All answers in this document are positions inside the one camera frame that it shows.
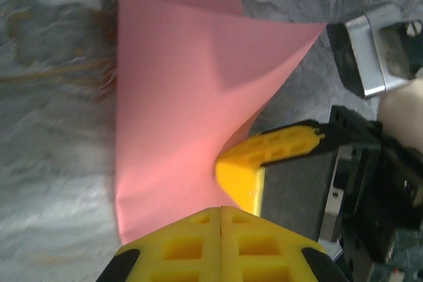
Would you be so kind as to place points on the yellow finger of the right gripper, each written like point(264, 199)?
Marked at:
point(297, 196)
point(281, 135)

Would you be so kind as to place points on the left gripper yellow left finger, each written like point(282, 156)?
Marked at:
point(185, 249)

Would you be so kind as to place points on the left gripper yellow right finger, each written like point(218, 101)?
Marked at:
point(261, 249)

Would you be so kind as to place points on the pink paper sheet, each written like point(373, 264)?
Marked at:
point(172, 97)

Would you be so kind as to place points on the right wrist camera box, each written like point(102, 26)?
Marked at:
point(367, 51)

